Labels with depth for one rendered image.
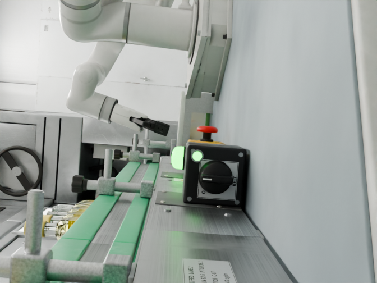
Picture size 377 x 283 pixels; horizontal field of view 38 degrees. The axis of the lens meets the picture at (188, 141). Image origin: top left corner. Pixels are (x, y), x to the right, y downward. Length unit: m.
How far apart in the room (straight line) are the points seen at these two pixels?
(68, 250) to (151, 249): 0.09
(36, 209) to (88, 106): 1.16
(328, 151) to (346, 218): 0.06
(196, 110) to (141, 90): 3.59
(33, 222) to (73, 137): 1.93
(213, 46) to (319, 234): 0.81
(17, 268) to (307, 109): 0.25
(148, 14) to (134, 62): 3.83
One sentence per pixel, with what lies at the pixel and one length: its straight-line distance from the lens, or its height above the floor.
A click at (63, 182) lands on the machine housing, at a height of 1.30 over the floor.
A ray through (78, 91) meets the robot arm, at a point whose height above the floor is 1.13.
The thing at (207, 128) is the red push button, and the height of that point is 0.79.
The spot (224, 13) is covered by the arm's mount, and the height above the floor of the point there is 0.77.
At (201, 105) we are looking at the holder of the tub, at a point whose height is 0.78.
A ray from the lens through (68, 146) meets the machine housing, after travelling 2.36.
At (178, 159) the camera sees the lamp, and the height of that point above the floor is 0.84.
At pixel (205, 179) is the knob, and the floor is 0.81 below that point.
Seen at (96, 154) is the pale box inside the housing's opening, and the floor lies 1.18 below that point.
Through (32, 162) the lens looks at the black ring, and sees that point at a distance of 2.39.
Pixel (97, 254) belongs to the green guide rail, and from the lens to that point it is 0.55.
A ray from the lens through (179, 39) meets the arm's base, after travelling 1.27.
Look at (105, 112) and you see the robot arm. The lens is 1.57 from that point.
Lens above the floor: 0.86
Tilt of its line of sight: 2 degrees down
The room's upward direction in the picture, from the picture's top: 86 degrees counter-clockwise
